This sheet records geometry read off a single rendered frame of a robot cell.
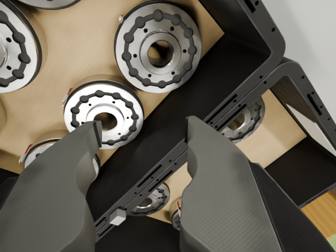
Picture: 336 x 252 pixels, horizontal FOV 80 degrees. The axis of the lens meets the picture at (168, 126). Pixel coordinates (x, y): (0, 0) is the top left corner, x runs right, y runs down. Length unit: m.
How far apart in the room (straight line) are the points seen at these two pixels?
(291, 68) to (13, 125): 0.35
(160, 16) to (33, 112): 0.21
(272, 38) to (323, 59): 0.41
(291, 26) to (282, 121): 0.20
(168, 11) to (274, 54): 0.11
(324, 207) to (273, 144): 1.30
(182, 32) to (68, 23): 0.13
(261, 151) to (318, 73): 0.27
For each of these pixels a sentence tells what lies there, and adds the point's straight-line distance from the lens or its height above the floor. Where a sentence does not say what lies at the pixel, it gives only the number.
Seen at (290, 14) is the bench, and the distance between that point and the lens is 0.52.
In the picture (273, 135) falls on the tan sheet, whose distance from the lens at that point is 0.45.
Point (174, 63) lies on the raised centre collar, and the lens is 0.25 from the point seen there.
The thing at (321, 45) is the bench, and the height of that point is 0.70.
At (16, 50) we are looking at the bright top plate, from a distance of 0.26.
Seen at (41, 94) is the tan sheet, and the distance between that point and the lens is 0.31.
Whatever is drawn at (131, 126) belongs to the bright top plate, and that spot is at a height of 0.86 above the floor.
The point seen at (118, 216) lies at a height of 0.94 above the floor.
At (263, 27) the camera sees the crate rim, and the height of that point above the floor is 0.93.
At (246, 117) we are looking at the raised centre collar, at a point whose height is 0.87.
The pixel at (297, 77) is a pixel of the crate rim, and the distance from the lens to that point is 0.25.
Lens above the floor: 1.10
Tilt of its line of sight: 53 degrees down
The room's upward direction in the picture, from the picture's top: 160 degrees clockwise
